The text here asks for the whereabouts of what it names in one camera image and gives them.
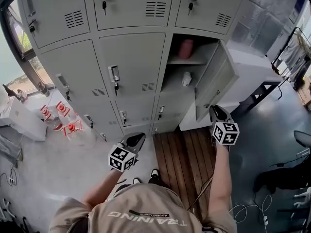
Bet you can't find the black flat board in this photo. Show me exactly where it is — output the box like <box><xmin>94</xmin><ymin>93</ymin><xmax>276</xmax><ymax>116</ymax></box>
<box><xmin>1</xmin><ymin>83</ymin><xmax>18</xmax><ymax>99</ymax></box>

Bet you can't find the beige printed t-shirt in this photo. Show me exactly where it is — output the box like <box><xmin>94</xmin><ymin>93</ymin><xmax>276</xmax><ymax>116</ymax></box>
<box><xmin>48</xmin><ymin>183</ymin><xmax>238</xmax><ymax>233</ymax></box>

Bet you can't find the grey metal locker cabinet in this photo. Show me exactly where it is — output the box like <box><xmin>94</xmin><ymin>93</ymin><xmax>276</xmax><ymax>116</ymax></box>
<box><xmin>14</xmin><ymin>0</ymin><xmax>251</xmax><ymax>143</ymax></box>

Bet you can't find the white crumpled cloth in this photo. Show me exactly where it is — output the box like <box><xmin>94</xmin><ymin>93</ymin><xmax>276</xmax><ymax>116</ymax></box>
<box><xmin>181</xmin><ymin>71</ymin><xmax>193</xmax><ymax>87</ymax></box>

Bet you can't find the black and white shoe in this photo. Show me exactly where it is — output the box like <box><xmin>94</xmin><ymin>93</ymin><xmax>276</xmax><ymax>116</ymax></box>
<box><xmin>113</xmin><ymin>177</ymin><xmax>142</xmax><ymax>198</ymax></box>
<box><xmin>147</xmin><ymin>168</ymin><xmax>171</xmax><ymax>189</ymax></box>

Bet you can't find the brown wooden slat platform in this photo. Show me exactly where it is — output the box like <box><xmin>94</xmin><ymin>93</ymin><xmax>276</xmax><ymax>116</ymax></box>
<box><xmin>153</xmin><ymin>127</ymin><xmax>220</xmax><ymax>219</ymax></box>

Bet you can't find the thin brown cable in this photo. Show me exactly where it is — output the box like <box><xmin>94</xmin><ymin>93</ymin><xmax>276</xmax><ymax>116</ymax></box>
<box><xmin>189</xmin><ymin>173</ymin><xmax>215</xmax><ymax>211</ymax></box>

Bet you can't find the black metal table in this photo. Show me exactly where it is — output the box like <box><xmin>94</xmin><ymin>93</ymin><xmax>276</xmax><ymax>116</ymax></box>
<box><xmin>232</xmin><ymin>78</ymin><xmax>291</xmax><ymax>116</ymax></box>

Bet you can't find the white cable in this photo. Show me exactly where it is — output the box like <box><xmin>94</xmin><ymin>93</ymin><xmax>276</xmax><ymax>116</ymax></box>
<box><xmin>229</xmin><ymin>194</ymin><xmax>273</xmax><ymax>228</ymax></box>

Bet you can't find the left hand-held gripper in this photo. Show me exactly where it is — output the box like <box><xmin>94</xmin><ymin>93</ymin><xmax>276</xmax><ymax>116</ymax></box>
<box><xmin>108</xmin><ymin>132</ymin><xmax>146</xmax><ymax>173</ymax></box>

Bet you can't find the black fabric bundle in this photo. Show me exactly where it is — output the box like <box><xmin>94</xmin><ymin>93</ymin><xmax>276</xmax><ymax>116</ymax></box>
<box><xmin>252</xmin><ymin>164</ymin><xmax>311</xmax><ymax>194</ymax></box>

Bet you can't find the grey fabric bundle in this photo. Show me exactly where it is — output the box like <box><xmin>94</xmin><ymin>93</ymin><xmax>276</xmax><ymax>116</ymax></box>
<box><xmin>0</xmin><ymin>133</ymin><xmax>24</xmax><ymax>167</ymax></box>

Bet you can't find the black round stool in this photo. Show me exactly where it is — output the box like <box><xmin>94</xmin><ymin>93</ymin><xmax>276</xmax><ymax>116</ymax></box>
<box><xmin>293</xmin><ymin>130</ymin><xmax>311</xmax><ymax>148</ymax></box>

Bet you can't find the dark metal bottle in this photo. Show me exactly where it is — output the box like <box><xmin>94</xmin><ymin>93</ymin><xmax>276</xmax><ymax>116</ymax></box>
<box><xmin>37</xmin><ymin>82</ymin><xmax>51</xmax><ymax>98</ymax></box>

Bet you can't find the black clothes rack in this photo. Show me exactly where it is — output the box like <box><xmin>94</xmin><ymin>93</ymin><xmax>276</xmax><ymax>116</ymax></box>
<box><xmin>270</xmin><ymin>26</ymin><xmax>311</xmax><ymax>100</ymax></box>

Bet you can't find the row of hanging pale garments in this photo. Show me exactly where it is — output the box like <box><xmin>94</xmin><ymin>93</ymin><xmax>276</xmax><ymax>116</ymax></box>
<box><xmin>278</xmin><ymin>32</ymin><xmax>311</xmax><ymax>83</ymax></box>

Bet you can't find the large black-framed window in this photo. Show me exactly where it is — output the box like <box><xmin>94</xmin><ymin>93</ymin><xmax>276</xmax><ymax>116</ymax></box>
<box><xmin>0</xmin><ymin>0</ymin><xmax>55</xmax><ymax>95</ymax></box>

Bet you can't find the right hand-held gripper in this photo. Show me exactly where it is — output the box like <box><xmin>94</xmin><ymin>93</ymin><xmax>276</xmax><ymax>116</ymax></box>
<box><xmin>209</xmin><ymin>104</ymin><xmax>240</xmax><ymax>147</ymax></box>

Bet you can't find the white mannequin hand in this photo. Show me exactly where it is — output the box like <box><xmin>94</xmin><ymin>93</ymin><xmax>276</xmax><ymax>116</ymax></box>
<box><xmin>293</xmin><ymin>186</ymin><xmax>311</xmax><ymax>199</ymax></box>
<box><xmin>293</xmin><ymin>200</ymin><xmax>311</xmax><ymax>210</ymax></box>

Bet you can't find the person's left forearm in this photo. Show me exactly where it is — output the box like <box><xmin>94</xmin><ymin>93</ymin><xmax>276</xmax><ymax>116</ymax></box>
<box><xmin>82</xmin><ymin>168</ymin><xmax>122</xmax><ymax>211</ymax></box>

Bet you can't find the person's right forearm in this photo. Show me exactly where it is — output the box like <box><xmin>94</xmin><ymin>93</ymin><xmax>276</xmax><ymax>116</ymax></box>
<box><xmin>207</xmin><ymin>143</ymin><xmax>232</xmax><ymax>226</ymax></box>

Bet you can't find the grey locker door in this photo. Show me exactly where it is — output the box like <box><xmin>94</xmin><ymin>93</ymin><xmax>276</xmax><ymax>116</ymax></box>
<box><xmin>194</xmin><ymin>39</ymin><xmax>240</xmax><ymax>122</ymax></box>

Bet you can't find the white box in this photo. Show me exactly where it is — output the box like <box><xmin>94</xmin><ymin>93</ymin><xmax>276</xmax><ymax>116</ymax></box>
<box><xmin>0</xmin><ymin>98</ymin><xmax>48</xmax><ymax>142</ymax></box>

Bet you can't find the brown cardboard box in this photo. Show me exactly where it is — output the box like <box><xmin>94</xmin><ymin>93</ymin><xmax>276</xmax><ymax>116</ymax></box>
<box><xmin>297</xmin><ymin>76</ymin><xmax>311</xmax><ymax>107</ymax></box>

